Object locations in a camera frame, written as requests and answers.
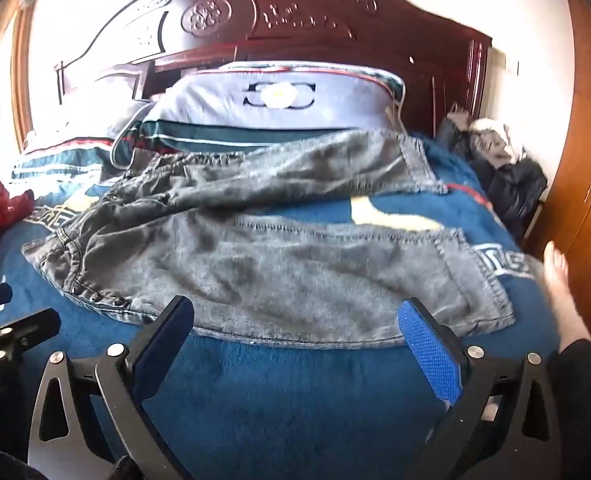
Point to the carved wooden headboard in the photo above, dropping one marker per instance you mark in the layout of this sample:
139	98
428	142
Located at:
325	25

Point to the red cloth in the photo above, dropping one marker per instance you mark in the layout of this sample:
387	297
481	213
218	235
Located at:
0	215

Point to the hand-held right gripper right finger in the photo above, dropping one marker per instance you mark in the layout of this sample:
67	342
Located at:
425	355

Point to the grey pillow with striped border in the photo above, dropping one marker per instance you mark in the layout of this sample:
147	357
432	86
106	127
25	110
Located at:
255	110

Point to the grey denim pants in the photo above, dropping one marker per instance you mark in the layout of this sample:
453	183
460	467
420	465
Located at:
275	260

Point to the person's bare foot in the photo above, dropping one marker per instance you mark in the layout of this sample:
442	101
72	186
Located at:
560	290

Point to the wooden wardrobe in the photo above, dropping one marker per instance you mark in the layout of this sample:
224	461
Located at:
585	160

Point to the wooden window frame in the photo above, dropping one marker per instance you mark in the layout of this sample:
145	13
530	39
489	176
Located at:
20	85

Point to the black jacket with fur hood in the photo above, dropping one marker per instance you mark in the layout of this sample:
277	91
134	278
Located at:
515	185

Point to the blue printed blanket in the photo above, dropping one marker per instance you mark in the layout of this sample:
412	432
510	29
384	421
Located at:
275	400

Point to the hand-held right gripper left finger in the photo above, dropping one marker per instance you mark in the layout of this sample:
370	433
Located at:
163	347

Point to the striped teal pillow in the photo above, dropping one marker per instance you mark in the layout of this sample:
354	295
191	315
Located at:
65	157

